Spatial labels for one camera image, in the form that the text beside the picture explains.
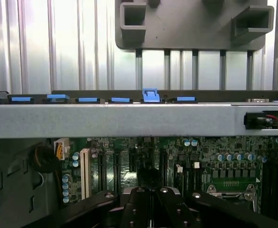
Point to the blue slot cover clip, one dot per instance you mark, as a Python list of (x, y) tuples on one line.
[(186, 99), (88, 100), (58, 96), (22, 99), (121, 99)]

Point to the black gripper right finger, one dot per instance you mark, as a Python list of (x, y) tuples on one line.
[(172, 209)]

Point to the green motherboard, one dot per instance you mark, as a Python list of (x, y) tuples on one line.
[(200, 154)]

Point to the blue card retention latch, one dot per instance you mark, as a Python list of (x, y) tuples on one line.
[(151, 96)]

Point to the grey parts rack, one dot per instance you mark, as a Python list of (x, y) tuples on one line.
[(188, 28)]

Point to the open black PC case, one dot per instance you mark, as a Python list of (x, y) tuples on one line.
[(105, 118)]

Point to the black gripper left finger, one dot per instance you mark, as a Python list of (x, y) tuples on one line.
[(134, 209)]

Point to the white PCI expansion slot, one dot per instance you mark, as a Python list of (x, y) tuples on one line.
[(84, 173)]

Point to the white power connector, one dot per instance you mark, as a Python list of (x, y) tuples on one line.
[(61, 149)]

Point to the short black expansion slot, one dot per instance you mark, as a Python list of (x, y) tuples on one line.
[(132, 162)]

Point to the grey power supply unit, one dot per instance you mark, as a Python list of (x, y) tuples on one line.
[(8, 185)]

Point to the black intrusion switch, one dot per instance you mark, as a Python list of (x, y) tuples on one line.
[(260, 121)]

